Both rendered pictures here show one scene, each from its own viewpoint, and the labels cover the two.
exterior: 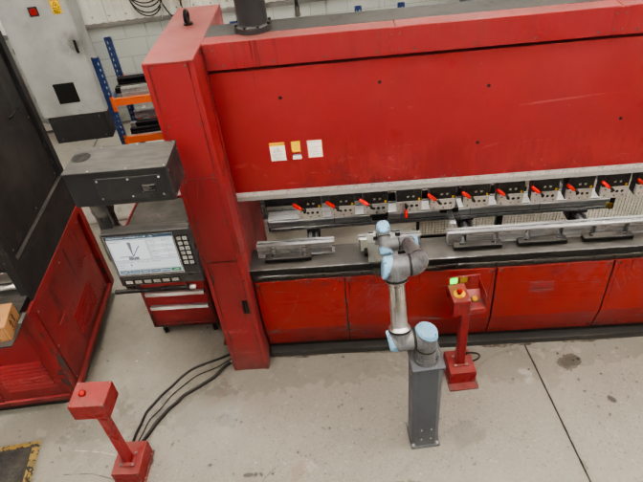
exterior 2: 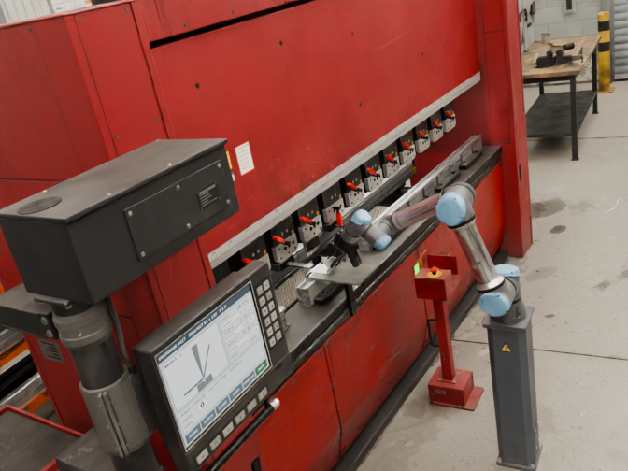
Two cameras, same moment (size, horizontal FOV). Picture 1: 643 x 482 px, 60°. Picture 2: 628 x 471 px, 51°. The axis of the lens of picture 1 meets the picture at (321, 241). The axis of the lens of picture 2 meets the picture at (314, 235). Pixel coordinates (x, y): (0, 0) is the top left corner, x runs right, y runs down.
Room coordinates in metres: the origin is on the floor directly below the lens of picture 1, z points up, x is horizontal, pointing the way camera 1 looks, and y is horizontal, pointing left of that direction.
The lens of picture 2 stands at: (1.23, 1.92, 2.31)
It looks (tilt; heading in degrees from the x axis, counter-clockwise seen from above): 23 degrees down; 303
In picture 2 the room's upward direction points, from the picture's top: 12 degrees counter-clockwise
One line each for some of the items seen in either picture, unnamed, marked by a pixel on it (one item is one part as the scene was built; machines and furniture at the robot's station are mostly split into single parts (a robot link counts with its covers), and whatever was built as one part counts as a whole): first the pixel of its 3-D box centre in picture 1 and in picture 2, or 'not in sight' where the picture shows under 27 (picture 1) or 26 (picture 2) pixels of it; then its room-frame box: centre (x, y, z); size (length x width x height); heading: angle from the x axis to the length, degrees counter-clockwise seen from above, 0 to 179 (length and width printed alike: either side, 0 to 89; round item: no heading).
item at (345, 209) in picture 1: (342, 202); (277, 238); (2.76, -0.15, 1.26); 0.15 x 0.09 x 0.17; 85
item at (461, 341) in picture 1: (462, 334); (444, 335); (2.35, -0.84, 0.39); 0.05 x 0.05 x 0.54; 0
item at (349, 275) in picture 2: (382, 248); (343, 272); (2.59, -0.37, 1.00); 0.26 x 0.18 x 0.01; 175
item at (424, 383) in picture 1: (424, 398); (514, 389); (1.90, -0.49, 0.39); 0.18 x 0.18 x 0.77; 1
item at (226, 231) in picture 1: (228, 208); (125, 349); (3.00, 0.58, 1.15); 0.85 x 0.25 x 2.30; 175
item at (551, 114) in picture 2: not in sight; (554, 68); (2.59, -5.50, 0.75); 1.80 x 0.75 x 1.50; 91
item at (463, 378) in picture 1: (460, 369); (455, 387); (2.32, -0.84, 0.06); 0.25 x 0.20 x 0.12; 0
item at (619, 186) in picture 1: (612, 182); (431, 125); (2.63, -1.75, 1.26); 0.15 x 0.09 x 0.17; 85
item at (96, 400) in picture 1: (113, 432); not in sight; (1.91, 1.35, 0.41); 0.25 x 0.20 x 0.83; 175
